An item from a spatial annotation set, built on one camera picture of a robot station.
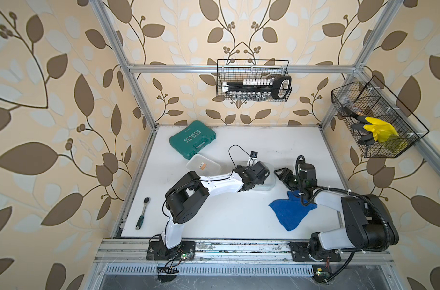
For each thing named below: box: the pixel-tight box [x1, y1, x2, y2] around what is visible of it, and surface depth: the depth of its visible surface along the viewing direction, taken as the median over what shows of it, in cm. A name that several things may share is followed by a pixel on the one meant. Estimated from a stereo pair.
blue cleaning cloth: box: [268, 190, 318, 232], surface depth 85 cm
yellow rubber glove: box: [363, 117, 400, 144], surface depth 68 cm
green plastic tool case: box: [168, 120, 217, 160], surface depth 111 cm
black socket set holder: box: [221, 75, 292, 100], surface depth 86 cm
